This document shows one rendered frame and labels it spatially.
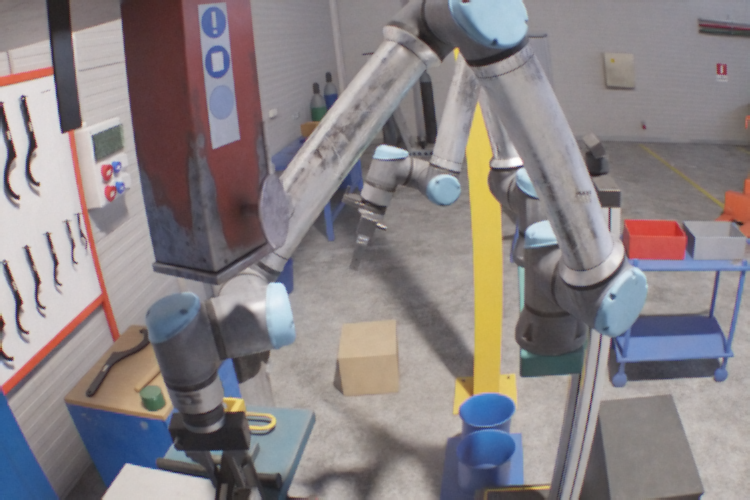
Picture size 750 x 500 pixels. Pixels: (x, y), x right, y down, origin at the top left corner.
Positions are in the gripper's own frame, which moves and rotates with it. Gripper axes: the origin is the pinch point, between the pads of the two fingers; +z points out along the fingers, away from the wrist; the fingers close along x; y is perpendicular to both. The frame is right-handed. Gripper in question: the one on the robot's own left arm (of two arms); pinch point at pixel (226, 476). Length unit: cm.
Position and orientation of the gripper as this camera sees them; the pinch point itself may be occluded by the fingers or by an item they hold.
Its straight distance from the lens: 100.2
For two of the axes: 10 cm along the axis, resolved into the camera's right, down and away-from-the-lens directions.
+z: 1.1, 9.3, 3.6
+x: 9.9, -1.3, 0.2
